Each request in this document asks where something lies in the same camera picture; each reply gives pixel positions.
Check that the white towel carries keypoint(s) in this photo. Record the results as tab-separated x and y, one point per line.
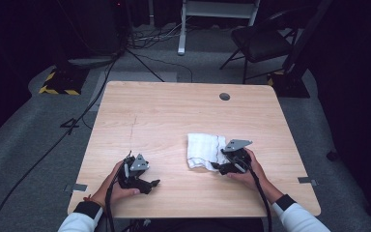
204	150

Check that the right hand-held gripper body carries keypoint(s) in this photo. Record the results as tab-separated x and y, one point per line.
236	154

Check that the person's left hand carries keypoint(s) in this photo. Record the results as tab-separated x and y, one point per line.
114	190

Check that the white metal stand frame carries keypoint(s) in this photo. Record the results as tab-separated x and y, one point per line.
206	9

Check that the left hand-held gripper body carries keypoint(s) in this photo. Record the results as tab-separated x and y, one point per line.
134	174

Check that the grey tape piece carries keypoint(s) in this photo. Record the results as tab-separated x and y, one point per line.
307	180
77	187

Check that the black yellow striped stand base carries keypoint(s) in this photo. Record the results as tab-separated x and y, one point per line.
64	82
290	85

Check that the black folding chair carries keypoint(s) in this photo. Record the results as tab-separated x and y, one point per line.
261	42

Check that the black slanted stand pole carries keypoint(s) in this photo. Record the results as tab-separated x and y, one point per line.
306	35

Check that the person's right hand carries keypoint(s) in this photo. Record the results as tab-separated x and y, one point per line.
251	177

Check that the red wristband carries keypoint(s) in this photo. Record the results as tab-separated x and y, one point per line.
88	198

